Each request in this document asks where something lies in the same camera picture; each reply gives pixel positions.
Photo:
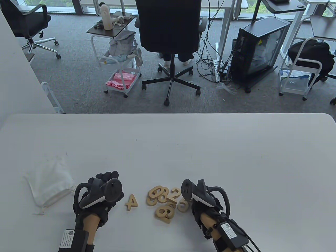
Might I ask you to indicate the grey backpack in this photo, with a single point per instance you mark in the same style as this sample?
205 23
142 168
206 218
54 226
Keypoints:
122 43

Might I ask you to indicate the black mesh office chair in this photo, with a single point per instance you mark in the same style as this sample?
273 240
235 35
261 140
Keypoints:
26 21

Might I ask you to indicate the black high-back office chair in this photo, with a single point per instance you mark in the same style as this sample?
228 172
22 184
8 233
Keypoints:
168 26

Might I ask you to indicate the black monitor stand table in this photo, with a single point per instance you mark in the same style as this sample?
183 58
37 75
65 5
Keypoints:
283 6

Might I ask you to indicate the clear blue plastic packets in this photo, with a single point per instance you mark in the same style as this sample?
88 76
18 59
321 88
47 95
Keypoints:
296 74

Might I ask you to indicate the person's left forearm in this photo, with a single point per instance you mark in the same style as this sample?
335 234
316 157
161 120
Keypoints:
92 225

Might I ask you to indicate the angular wooden number block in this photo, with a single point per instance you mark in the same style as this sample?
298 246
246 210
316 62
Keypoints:
133 205

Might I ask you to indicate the cream cylindrical bottle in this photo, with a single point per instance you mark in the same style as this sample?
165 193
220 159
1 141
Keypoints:
105 18

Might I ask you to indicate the pile of wooden number blocks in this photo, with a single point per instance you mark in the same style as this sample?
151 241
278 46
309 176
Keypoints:
162 199

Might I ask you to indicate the light blue pouch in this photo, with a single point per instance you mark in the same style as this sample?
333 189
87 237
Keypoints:
114 59

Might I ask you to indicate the white cart with dark top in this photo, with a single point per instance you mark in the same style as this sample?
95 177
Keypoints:
323 29
105 31

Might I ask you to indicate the black grey hand controller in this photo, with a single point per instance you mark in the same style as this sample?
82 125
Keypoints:
113 190
187 189

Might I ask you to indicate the black forearm sensor box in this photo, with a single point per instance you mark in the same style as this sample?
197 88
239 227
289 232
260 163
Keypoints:
73 240
232 232

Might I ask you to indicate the person's right hand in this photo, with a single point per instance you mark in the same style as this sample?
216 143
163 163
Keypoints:
195 210

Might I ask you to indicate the small dark gadget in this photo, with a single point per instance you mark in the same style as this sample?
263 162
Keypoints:
98 25

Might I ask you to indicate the clear plastic bag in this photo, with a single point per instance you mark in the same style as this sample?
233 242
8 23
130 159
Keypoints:
227 88

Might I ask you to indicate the pink folded cloths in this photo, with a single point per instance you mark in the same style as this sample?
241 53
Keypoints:
120 80

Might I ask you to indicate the black computer tower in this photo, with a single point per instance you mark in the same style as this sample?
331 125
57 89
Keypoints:
260 44

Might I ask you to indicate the black bag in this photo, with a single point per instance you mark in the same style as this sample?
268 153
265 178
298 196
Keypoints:
309 56

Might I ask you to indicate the person's left hand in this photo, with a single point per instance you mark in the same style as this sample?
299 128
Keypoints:
107 176

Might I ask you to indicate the white handheld device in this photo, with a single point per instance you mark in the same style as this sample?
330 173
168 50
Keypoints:
119 19

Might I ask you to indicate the white flat box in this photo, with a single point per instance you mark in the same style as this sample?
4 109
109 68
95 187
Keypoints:
123 14

